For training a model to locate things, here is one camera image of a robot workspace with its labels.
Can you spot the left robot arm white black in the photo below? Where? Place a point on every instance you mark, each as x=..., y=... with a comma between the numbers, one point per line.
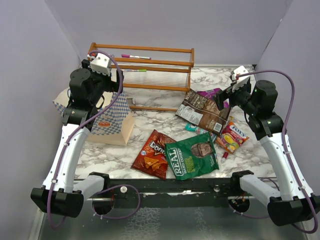
x=58, y=193

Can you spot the pink marker pen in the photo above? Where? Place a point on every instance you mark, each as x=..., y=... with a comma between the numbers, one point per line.
x=128, y=56

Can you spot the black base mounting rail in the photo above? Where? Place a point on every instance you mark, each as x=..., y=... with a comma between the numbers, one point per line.
x=169, y=193

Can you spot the wooden two-tier shelf rack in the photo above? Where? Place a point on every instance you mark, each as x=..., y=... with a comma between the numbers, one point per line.
x=168, y=70

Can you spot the brown kettle chips bag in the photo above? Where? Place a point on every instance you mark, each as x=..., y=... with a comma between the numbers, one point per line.
x=203, y=112

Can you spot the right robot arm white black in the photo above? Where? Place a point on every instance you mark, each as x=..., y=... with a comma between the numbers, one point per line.
x=295, y=201

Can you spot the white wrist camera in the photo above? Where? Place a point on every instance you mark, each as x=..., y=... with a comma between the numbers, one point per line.
x=238, y=81
x=101, y=64

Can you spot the red Doritos chips bag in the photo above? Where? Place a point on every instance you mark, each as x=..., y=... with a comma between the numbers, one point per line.
x=151, y=159

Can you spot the blue checkered paper bag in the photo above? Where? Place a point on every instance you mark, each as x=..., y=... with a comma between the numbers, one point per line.
x=113, y=127

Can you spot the orange Fox's fruit candy bag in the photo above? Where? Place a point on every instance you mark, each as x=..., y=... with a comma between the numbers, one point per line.
x=231, y=138

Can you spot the teal Fox's mint candy bag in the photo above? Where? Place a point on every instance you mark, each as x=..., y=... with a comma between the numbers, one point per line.
x=196, y=129

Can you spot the small red lip balm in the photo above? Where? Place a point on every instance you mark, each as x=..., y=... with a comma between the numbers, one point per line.
x=224, y=157

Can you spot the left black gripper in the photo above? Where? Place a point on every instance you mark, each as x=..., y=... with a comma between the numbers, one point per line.
x=113, y=86

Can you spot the purple snack packet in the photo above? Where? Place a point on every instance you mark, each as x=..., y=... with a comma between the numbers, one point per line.
x=210, y=93

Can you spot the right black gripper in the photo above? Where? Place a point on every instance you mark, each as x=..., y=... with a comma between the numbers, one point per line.
x=223, y=94

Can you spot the green Real chips bag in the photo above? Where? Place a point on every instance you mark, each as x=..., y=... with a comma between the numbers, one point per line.
x=192, y=157

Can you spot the green marker pen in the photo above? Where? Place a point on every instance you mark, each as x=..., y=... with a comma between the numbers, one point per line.
x=135, y=70

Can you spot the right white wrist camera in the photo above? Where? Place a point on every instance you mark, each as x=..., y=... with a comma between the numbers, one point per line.
x=238, y=81

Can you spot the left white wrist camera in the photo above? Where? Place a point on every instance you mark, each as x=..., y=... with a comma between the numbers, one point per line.
x=101, y=64

